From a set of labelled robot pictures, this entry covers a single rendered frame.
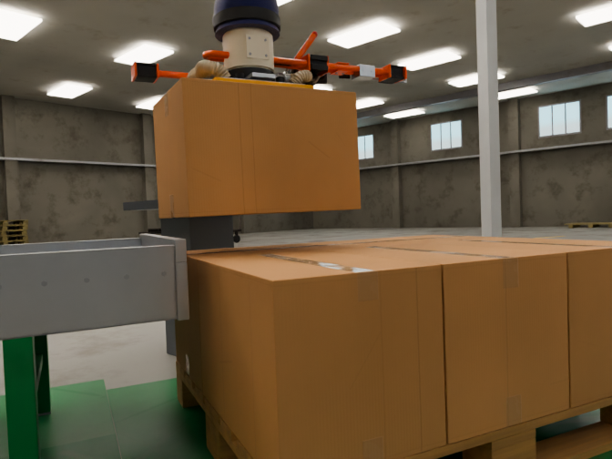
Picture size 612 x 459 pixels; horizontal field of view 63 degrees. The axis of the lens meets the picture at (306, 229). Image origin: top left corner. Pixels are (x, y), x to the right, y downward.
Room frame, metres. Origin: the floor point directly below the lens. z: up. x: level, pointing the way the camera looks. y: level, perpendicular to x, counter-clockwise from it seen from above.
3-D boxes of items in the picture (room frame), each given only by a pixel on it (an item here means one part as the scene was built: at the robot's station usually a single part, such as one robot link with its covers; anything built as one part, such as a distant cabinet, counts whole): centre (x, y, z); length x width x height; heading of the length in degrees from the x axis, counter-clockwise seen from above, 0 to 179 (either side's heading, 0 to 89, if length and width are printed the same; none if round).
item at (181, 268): (1.60, 0.47, 0.47); 0.70 x 0.03 x 0.15; 25
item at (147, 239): (1.60, 0.47, 0.58); 0.70 x 0.03 x 0.06; 25
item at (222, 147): (1.76, 0.17, 0.87); 0.60 x 0.40 x 0.40; 118
